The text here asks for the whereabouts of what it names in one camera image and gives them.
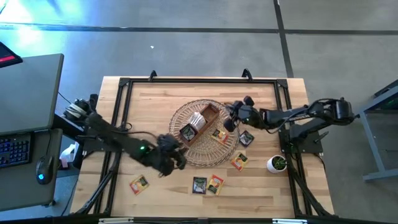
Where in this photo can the grey metal table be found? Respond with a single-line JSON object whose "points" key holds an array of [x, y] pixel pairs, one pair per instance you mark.
{"points": [[372, 146]]}

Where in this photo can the black backlit keyboard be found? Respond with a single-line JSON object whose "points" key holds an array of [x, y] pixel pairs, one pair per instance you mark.
{"points": [[14, 151]]}

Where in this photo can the plant in white pot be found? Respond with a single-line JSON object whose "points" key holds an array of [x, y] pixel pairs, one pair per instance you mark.
{"points": [[271, 168]]}

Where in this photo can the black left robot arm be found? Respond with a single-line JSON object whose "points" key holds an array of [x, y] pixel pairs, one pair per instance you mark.
{"points": [[118, 137]]}

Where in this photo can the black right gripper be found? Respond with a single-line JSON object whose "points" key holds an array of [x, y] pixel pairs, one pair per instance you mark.
{"points": [[239, 110]]}

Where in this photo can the grey desk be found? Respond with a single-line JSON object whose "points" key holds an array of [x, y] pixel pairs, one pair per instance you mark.
{"points": [[18, 193]]}

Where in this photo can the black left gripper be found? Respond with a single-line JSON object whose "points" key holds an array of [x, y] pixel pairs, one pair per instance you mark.
{"points": [[166, 158]]}

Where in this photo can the black and red device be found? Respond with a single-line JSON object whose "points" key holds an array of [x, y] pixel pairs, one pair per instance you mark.
{"points": [[7, 57]]}

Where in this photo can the white tea packet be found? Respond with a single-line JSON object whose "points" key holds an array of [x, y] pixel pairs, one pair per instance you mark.
{"points": [[200, 123], [194, 117]]}

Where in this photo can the white light bar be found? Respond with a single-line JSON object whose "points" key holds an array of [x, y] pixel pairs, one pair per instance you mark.
{"points": [[289, 221], [115, 221]]}

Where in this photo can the black upright post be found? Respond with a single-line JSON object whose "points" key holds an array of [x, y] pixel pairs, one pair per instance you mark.
{"points": [[94, 99]]}

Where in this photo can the black aluminium table frame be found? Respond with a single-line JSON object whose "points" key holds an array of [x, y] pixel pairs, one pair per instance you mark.
{"points": [[202, 80]]}

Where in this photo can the wooden tea box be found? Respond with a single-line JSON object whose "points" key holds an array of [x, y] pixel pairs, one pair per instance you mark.
{"points": [[211, 113]]}

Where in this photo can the black frame clamp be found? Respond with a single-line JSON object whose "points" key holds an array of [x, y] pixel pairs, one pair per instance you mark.
{"points": [[153, 76], [247, 74]]}

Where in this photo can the orange tea packet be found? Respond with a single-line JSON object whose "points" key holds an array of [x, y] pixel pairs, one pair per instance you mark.
{"points": [[215, 184], [139, 184], [220, 136], [239, 161]]}

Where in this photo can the black computer mouse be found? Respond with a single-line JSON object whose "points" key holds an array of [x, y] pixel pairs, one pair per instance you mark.
{"points": [[44, 169]]}

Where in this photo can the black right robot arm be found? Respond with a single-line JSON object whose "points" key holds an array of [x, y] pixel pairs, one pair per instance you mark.
{"points": [[280, 116]]}

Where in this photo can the round woven straw placemat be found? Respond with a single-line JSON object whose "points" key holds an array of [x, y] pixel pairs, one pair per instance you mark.
{"points": [[205, 152]]}

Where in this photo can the black tea packet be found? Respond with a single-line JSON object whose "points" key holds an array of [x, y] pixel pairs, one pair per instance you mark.
{"points": [[246, 138], [188, 132], [199, 185]]}

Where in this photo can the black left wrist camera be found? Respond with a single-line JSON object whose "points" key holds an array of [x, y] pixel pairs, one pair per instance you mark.
{"points": [[168, 141]]}

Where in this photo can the grey raised desk panel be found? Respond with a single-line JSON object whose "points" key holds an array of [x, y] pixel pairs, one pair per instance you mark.
{"points": [[28, 93]]}

